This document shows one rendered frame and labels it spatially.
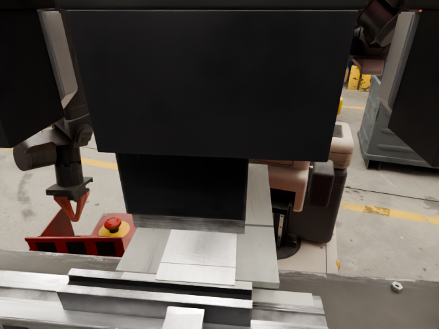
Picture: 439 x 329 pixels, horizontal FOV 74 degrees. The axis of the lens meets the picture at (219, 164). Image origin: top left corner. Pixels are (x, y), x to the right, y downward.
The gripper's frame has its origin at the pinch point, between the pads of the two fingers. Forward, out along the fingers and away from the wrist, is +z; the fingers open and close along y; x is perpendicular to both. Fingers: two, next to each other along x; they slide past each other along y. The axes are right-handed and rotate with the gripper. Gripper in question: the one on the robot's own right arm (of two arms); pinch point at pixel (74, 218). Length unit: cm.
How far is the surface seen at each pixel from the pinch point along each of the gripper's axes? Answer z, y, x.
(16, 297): -7.7, 37.1, 12.4
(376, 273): 64, -71, 120
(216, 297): -10, 39, 35
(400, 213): 51, -120, 160
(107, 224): 0.1, 3.2, 9.1
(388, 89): -31, 43, 48
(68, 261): -2.1, 21.4, 9.6
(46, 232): 1.5, 4.6, -4.5
